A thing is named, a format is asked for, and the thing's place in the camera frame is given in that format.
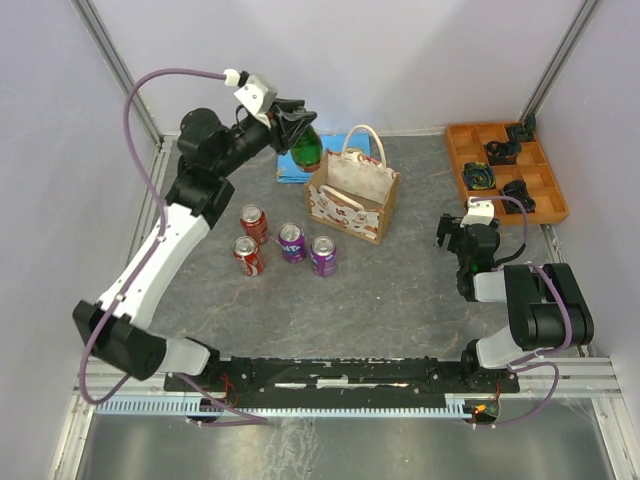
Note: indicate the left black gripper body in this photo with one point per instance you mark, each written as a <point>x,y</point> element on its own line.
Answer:
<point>281,139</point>

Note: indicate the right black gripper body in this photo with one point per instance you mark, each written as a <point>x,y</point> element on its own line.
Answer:
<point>462,257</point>

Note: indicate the dark green glass bottle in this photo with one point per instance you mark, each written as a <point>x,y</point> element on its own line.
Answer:
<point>308,151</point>

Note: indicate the patterned canvas tote bag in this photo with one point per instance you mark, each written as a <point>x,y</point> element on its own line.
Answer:
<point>352,191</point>

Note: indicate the red soda can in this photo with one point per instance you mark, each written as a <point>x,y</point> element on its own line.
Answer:
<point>247,253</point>
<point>254,222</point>

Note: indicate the purple soda can front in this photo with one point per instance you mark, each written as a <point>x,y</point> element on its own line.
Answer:
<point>292,241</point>

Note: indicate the purple soda can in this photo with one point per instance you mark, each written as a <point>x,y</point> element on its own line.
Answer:
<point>323,256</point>
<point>292,241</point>

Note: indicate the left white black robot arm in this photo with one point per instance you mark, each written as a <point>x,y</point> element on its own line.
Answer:
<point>115,327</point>

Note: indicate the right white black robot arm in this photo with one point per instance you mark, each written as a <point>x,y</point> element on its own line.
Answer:
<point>546,310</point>

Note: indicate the blue printed folded cloth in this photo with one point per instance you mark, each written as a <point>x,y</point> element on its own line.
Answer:
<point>288,173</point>

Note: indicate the rolled dark sock left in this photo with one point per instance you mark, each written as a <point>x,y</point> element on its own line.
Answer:
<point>478,176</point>

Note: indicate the rolled dark sock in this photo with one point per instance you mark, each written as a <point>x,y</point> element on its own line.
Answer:
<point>502,153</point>
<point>518,190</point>
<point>478,176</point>
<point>523,131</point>

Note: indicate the rolled dark sock bottom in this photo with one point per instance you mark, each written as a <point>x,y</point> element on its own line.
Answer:
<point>518,190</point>

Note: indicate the orange compartment tray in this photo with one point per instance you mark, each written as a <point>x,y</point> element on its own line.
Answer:
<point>466,144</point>

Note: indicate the rolled dark sock middle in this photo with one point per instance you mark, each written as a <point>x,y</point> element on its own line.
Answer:
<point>502,153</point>

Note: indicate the rolled dark sock top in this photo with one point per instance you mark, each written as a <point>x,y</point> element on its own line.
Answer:
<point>523,131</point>

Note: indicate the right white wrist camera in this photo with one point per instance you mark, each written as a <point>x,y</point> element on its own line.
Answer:
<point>479,211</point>

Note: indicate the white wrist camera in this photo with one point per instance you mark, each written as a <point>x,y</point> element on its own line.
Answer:
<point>479,211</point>
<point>253,92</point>

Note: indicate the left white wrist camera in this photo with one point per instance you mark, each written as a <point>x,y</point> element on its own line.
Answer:
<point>253,92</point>

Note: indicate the aluminium frame rail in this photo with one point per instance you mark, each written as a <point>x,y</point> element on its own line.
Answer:
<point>579,378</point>

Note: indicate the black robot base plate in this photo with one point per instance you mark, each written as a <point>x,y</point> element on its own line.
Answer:
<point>276,383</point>

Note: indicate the blue slotted cable duct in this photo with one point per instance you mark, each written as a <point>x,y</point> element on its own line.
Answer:
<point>192,406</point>

